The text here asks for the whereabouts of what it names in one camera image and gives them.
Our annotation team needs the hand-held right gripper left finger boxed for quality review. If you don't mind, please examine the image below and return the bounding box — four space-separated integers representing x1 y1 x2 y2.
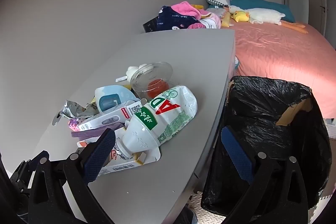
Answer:
28 128 116 224

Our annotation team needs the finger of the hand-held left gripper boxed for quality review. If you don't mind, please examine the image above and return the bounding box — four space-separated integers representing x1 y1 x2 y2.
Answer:
9 157 37 198

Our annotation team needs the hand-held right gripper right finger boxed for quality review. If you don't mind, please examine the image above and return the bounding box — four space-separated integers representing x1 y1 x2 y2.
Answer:
220 126 311 224

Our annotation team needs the purple wrapper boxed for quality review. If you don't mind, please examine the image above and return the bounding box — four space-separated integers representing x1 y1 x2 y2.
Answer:
71 122 125 139

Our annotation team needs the white cardboard package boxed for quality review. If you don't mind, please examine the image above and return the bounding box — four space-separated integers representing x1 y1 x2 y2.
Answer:
76 127 161 176

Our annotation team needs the white and pink thermometer box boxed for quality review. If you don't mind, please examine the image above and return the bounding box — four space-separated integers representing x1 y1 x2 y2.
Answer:
79 102 142 131

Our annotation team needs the silver snack wrapper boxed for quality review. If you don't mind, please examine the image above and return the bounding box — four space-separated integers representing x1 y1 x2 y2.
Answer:
61 100 99 119

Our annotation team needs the bin with black bag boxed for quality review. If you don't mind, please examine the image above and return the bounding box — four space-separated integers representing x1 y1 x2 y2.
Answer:
201 76 330 216

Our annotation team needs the blue and white pouch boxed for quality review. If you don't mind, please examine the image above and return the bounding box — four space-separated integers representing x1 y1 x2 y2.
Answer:
94 84 142 113

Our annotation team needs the white bottle with green label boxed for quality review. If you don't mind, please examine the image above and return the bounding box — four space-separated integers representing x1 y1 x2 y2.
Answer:
114 85 198 160

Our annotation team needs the white foam toy figure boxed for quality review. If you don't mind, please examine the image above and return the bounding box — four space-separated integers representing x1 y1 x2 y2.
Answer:
126 63 149 80

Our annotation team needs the red bottle cap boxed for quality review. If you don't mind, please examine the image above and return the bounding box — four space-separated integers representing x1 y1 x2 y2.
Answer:
147 79 170 97

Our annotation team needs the clear plastic cup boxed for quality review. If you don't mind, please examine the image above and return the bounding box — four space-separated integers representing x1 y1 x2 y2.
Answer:
130 62 174 100

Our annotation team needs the cardboard box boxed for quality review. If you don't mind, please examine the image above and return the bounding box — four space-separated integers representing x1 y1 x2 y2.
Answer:
226 80 313 127

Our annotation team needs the bed with pink sheet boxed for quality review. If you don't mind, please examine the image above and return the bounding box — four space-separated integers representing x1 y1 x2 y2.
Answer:
223 22 336 119

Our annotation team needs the yellow corn plush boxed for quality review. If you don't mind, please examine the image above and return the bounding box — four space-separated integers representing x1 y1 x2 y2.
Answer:
221 12 234 28

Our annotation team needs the white and pink striped cloth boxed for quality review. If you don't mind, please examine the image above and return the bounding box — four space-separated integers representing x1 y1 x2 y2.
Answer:
199 10 222 29

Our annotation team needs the yellow duck plush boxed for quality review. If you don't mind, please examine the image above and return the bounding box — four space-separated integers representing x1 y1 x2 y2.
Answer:
230 11 250 23

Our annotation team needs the black box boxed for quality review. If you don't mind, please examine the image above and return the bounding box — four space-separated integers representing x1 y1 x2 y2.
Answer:
143 17 159 33

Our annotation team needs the white goose plush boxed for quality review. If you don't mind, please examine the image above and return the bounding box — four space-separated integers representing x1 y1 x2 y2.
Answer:
226 5 309 35

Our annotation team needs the navy printed blanket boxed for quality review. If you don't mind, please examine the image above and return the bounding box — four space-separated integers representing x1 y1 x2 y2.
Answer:
157 6 201 31

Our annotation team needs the teal pillow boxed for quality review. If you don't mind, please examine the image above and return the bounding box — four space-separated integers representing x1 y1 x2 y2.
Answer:
231 0 296 24

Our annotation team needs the pink fleece cloth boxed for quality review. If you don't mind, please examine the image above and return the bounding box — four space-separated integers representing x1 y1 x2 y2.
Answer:
171 1 206 29

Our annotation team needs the silver cable grommet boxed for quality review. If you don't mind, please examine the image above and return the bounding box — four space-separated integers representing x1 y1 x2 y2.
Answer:
52 112 63 126

